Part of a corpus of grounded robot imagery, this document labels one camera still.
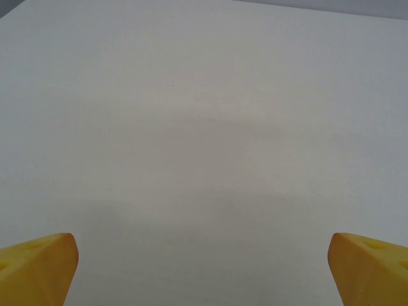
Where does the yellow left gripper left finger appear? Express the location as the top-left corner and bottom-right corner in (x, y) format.
(0, 232), (80, 306)

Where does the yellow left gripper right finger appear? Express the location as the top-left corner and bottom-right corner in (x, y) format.
(327, 231), (408, 306)

